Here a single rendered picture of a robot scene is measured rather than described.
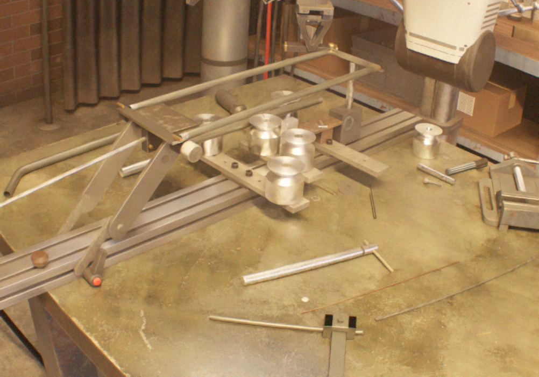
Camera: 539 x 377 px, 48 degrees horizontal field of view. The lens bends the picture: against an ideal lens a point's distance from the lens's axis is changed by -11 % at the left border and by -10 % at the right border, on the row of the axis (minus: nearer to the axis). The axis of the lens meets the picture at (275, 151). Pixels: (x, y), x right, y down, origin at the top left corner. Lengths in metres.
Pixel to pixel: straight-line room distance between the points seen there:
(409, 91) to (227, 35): 0.81
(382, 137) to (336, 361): 0.54
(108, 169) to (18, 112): 2.82
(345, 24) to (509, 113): 0.79
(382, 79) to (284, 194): 1.77
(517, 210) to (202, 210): 0.45
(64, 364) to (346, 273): 0.56
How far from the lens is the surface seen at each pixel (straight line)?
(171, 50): 3.77
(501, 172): 1.14
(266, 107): 0.87
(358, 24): 2.82
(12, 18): 3.63
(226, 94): 1.27
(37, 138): 3.31
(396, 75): 2.57
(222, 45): 2.85
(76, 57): 3.44
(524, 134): 2.49
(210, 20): 2.85
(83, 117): 3.50
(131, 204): 0.80
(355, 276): 0.84
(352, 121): 1.09
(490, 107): 2.36
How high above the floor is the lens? 1.38
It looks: 26 degrees down
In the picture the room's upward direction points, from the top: 4 degrees clockwise
